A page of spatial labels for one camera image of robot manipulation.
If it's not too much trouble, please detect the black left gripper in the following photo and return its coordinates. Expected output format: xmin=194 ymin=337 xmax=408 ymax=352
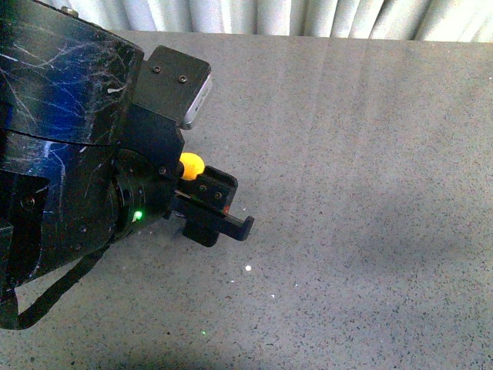
xmin=113 ymin=104 xmax=254 ymax=242

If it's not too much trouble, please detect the white pleated curtain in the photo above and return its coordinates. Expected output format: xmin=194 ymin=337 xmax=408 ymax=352
xmin=49 ymin=0 xmax=492 ymax=43

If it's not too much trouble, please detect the black flat cable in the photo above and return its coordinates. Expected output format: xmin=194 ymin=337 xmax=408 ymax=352
xmin=15 ymin=246 xmax=111 ymax=331

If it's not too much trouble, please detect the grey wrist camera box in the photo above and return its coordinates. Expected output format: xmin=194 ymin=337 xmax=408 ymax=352
xmin=133 ymin=45 xmax=213 ymax=130

